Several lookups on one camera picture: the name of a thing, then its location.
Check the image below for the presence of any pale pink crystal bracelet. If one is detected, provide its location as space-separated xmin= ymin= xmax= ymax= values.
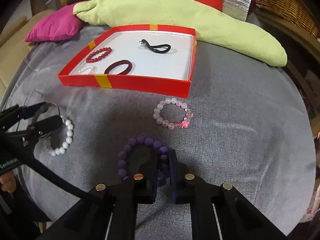
xmin=76 ymin=64 xmax=97 ymax=76

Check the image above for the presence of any purple bead bracelet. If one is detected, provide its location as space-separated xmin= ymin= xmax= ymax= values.
xmin=117 ymin=134 xmax=171 ymax=186

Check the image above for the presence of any wicker basket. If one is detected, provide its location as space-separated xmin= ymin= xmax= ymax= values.
xmin=256 ymin=0 xmax=319 ymax=39

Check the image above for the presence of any red shallow box lid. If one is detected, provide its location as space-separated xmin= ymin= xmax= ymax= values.
xmin=58 ymin=24 xmax=197 ymax=98

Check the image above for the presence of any maroon hair tie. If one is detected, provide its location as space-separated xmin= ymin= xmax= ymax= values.
xmin=103 ymin=59 xmax=133 ymax=76

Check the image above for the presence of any grey bed blanket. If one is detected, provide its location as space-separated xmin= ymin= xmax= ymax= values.
xmin=1 ymin=26 xmax=316 ymax=234

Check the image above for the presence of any black hair tie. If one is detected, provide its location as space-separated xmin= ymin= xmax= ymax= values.
xmin=139 ymin=38 xmax=172 ymax=54

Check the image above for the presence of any beige sofa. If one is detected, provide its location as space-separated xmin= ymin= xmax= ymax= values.
xmin=0 ymin=10 xmax=54 ymax=97

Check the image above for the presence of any white pearl bracelet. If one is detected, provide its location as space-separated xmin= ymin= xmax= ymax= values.
xmin=47 ymin=115 xmax=75 ymax=157

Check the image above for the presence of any wooden side shelf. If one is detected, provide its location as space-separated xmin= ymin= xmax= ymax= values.
xmin=254 ymin=9 xmax=319 ymax=137

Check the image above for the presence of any red bead bracelet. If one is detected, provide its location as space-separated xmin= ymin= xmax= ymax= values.
xmin=85 ymin=46 xmax=112 ymax=64

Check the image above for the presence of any light green folded duvet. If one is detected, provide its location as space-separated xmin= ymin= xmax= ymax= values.
xmin=73 ymin=0 xmax=287 ymax=67

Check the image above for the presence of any pink bead bracelet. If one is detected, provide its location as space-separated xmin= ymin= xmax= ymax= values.
xmin=152 ymin=97 xmax=194 ymax=131

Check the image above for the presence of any magenta pillow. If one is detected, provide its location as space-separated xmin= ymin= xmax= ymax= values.
xmin=24 ymin=3 xmax=83 ymax=42

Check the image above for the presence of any silver metal bangle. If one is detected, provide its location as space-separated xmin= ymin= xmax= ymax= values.
xmin=31 ymin=102 xmax=61 ymax=139

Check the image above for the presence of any person's left hand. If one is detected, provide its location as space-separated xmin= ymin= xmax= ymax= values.
xmin=0 ymin=171 xmax=16 ymax=193

